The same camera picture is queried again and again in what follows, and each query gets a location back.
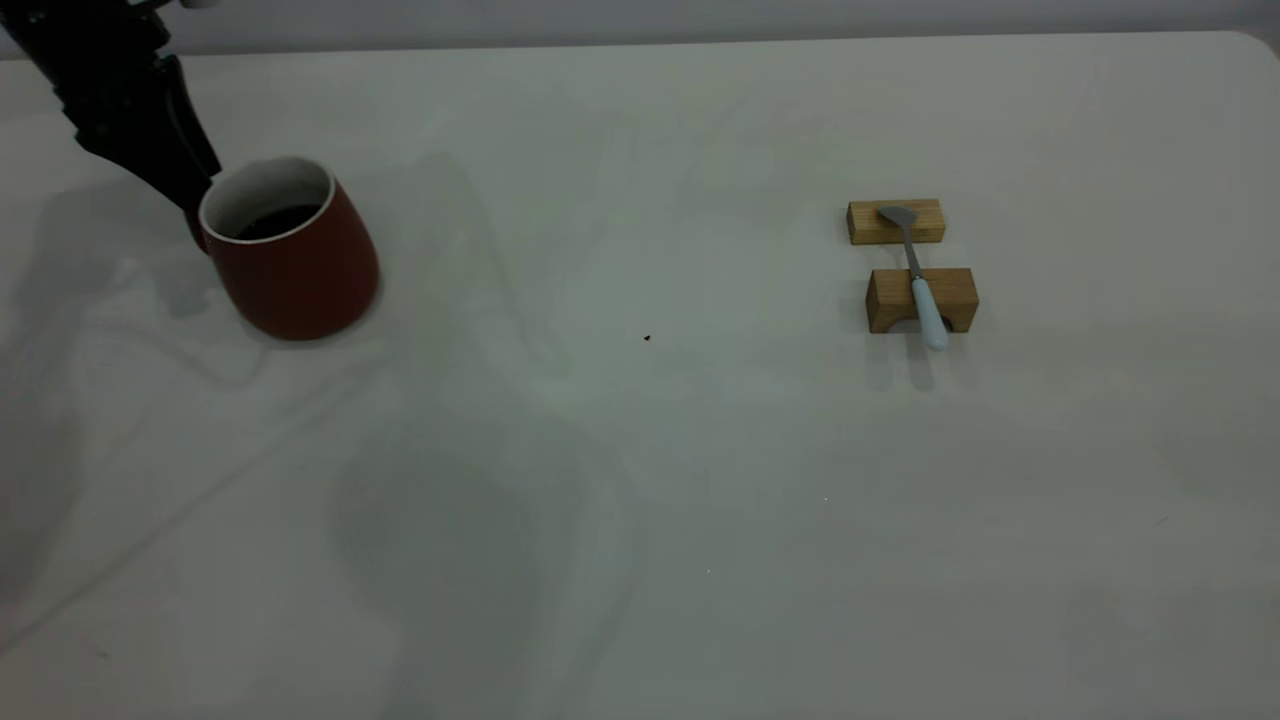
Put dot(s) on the dark coffee liquid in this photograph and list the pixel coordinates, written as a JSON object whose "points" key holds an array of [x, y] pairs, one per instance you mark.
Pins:
{"points": [[278, 222]]}

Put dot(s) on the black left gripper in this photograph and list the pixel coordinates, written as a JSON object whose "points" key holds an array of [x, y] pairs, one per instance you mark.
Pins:
{"points": [[90, 50]]}

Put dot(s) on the arched wooden block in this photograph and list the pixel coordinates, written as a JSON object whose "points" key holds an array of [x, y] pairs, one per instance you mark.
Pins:
{"points": [[890, 295]]}

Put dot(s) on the red ceramic cup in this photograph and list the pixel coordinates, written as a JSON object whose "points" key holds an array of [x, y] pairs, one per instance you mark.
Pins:
{"points": [[310, 275]]}

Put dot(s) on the rectangular wooden block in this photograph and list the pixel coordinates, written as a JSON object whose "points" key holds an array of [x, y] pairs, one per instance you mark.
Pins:
{"points": [[865, 225]]}

